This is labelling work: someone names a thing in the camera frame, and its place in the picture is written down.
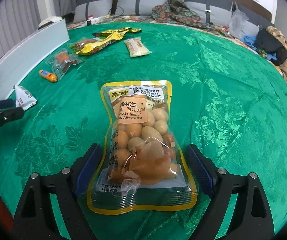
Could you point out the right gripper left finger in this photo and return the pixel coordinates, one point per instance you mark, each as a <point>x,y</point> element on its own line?
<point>34,217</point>

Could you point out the black clothing pile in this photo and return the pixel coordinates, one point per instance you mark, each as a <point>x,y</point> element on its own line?
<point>267,43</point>

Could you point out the peanut snack bag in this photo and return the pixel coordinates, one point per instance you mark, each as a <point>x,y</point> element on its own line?
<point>142,167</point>

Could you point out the clear sausage packet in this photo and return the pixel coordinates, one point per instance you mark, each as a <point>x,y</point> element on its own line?
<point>62,61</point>

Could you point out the brown meat snack packet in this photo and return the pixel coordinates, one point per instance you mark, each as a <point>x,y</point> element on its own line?
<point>77,46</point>

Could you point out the floral bed sheet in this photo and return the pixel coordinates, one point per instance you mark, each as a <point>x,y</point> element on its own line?
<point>178,53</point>

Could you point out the yellow long snack bag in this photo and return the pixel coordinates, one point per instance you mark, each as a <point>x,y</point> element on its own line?
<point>94,47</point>

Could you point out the floral folded blanket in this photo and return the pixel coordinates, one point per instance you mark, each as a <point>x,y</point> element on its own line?
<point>179,13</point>

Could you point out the green patterned cloth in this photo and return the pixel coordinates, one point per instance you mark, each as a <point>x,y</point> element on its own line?
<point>227,100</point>

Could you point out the white cap on clothes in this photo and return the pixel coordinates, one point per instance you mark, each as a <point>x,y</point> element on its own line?
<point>49,20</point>

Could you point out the yellow red spicy snack bag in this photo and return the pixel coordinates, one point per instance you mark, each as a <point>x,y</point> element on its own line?
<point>118,31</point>

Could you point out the grey pillow right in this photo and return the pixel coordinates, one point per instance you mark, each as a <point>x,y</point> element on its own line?
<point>217,12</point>

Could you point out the orange sausage stick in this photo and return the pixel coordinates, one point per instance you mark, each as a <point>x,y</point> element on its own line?
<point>48,76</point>

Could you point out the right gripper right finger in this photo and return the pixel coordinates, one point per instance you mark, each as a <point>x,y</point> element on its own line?
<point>251,218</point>

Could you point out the clear plastic bag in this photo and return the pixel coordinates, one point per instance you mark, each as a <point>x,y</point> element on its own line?
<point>237,22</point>

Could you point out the beige biscuit packet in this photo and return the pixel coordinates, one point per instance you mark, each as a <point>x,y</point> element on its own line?
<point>136,48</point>

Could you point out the grey pillow far left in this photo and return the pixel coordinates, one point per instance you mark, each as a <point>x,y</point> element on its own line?
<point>96,8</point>

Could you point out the white triangular snack packet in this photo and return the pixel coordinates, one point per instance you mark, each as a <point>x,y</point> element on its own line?
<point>24,99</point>

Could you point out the white storage box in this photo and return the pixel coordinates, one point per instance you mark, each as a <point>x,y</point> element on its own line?
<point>18,62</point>

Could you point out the tan patterned garment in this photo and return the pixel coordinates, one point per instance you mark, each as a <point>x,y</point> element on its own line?
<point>281,53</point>

